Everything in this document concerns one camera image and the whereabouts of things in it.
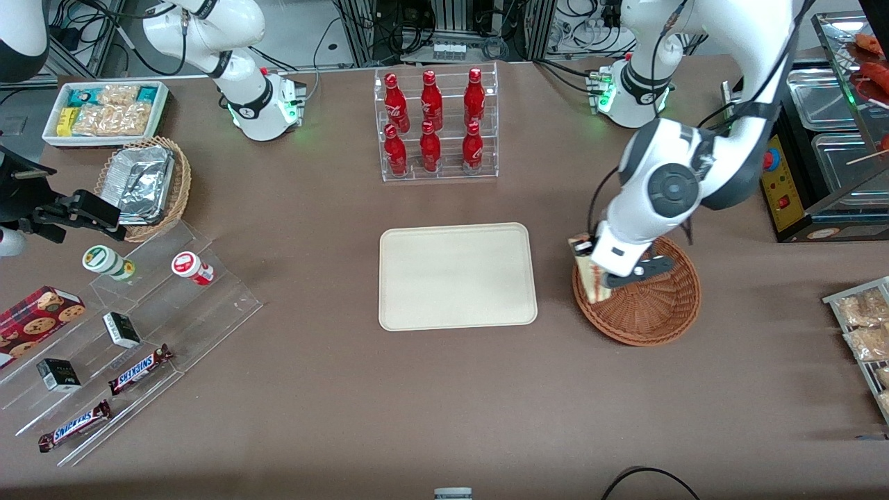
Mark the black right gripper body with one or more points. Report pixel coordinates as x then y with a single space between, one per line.
19 196

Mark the triangular sandwich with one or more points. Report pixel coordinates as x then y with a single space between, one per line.
592 281

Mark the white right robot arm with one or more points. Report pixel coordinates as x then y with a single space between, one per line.
243 104

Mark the round brown wicker basket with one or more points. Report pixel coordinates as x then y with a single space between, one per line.
653 312

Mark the oval tan wicker basket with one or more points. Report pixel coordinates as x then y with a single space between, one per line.
177 194

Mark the cream rectangular tray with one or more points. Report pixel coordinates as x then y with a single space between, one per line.
455 278

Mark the black machine corner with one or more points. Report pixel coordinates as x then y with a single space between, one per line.
21 161

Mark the aluminium foil containers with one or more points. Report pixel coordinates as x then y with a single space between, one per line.
139 180

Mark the green capped jar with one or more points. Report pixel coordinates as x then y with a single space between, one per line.
104 261

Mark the white snack bin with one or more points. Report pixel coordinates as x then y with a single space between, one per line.
52 135

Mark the large clear cracker bag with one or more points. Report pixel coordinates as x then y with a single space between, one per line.
114 119

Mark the yellow snack packet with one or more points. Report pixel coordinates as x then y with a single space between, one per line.
65 121

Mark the red plaid cookie box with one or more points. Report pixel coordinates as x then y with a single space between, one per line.
35 323

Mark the red capped jar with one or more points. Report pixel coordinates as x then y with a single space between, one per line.
191 268

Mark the small clear cracker bag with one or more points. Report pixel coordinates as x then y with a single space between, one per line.
118 94

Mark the small black box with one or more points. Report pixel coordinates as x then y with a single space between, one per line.
121 330
59 375

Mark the small teal snack packet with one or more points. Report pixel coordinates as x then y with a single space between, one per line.
147 94

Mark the red cola bottle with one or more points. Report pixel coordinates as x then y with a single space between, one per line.
472 147
430 149
395 101
431 101
395 153
474 97

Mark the clear acrylic stepped display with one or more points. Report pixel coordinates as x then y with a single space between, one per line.
208 312

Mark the clear acrylic bottle rack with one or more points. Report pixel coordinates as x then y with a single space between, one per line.
448 173

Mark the snickers bar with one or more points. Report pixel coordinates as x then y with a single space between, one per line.
139 369
73 426

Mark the black hot food display case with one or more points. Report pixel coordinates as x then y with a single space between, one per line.
819 167

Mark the white power strip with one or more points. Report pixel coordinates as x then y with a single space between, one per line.
449 51

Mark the clear bag of snacks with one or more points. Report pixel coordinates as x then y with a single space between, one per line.
868 344
861 309
884 403
883 376

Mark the wooden skewer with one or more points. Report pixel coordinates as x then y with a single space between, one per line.
868 157

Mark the grey device edge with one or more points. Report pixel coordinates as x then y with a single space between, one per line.
453 494

